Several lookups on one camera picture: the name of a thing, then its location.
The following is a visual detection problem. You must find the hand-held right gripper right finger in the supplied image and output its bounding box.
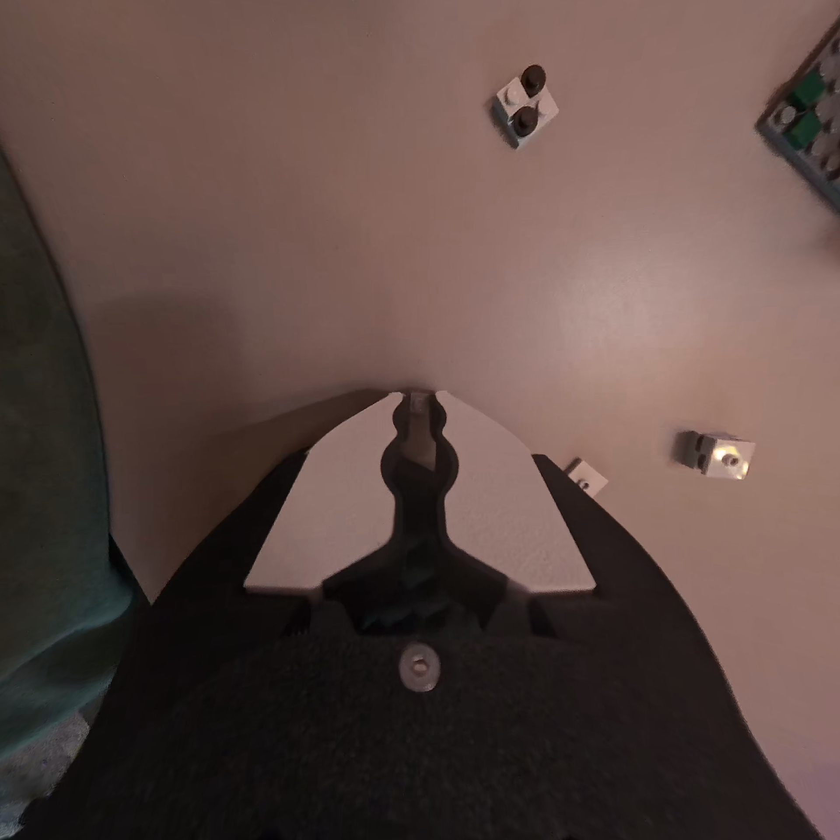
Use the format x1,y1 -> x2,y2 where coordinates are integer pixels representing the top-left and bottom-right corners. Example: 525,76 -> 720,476
425,390 -> 597,603

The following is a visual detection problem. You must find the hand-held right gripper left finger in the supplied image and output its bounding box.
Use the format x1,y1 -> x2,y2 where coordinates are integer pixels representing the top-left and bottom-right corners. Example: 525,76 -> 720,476
244,392 -> 411,603

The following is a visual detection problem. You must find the grey cube brick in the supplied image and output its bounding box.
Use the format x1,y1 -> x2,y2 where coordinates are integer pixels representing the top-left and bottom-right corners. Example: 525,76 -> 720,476
676,430 -> 757,482

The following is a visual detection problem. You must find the small grey brick assembly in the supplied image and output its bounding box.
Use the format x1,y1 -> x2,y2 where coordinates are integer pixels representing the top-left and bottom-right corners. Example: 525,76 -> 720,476
493,64 -> 562,151

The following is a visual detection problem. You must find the grey desk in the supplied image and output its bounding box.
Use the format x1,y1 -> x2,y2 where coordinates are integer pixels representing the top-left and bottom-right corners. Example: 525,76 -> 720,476
0,0 -> 840,834

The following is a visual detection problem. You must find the black mesh office chair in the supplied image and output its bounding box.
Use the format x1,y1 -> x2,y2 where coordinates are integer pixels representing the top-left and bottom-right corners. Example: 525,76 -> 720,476
357,459 -> 487,634

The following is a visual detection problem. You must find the green sweatshirt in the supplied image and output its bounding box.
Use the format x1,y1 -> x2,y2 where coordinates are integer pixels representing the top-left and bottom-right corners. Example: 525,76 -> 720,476
0,151 -> 140,808

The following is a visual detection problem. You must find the multicoloured brick model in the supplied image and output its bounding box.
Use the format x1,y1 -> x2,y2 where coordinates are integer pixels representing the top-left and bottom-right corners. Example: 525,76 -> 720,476
755,16 -> 840,214

